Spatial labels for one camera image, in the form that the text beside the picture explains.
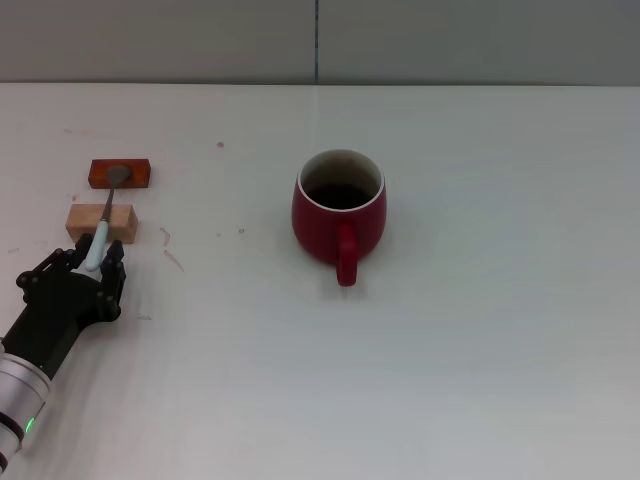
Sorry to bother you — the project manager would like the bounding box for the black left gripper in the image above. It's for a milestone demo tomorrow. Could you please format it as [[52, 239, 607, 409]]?
[[0, 233, 126, 377]]

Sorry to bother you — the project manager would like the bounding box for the blue handled metal spoon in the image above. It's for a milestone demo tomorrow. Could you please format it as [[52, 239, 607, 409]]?
[[83, 164, 132, 273]]

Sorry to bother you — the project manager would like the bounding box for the red ceramic cup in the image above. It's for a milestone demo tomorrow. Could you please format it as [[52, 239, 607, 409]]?
[[291, 148, 388, 288]]

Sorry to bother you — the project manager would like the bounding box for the light wooden block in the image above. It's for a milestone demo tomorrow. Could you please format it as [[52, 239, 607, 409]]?
[[65, 203, 140, 246]]

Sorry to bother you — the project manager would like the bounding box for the reddish brown wooden block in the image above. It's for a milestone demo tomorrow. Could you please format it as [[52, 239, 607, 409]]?
[[88, 158, 153, 190]]

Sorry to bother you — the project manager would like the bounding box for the dark coffee liquid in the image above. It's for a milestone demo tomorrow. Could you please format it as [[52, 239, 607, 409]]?
[[304, 183, 379, 211]]

